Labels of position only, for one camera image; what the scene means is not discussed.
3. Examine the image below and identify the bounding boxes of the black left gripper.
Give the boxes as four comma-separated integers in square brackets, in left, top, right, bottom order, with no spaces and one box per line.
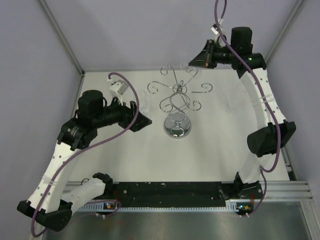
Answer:
[92,94,152,132]

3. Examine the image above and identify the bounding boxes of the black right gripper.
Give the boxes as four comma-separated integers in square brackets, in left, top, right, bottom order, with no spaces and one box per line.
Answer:
[188,40,236,70]

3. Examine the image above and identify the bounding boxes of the round clear wine glass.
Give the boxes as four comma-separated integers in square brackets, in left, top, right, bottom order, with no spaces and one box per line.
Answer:
[137,90,150,113]

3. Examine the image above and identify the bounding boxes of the ribbed clear flute glass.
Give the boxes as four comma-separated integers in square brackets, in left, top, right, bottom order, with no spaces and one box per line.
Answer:
[226,82,246,111]

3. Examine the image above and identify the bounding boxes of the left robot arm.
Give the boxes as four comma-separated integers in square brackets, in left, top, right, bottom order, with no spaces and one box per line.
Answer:
[17,90,152,232]

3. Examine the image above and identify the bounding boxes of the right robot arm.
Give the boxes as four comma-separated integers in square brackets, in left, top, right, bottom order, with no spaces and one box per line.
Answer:
[188,24,297,198]

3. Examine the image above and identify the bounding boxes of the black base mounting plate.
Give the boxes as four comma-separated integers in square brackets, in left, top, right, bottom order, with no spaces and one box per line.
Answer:
[103,181,263,208]

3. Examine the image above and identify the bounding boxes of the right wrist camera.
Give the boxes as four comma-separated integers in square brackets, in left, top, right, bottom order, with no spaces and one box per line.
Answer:
[211,24,223,44]

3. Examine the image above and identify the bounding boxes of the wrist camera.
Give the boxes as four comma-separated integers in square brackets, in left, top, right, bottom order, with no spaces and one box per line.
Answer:
[211,24,223,44]
[107,78,129,105]

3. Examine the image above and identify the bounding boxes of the chrome wire glass rack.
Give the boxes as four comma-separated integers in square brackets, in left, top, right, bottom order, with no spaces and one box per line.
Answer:
[147,65,213,139]

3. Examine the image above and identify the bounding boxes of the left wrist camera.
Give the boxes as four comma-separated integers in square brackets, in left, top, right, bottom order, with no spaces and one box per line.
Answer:
[107,78,129,105]

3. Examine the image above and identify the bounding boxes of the grey slotted cable duct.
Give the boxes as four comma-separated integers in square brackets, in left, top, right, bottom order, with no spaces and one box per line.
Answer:
[74,201,251,211]

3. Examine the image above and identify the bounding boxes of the aluminium frame rail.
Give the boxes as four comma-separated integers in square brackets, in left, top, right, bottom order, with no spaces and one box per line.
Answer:
[62,178,314,201]

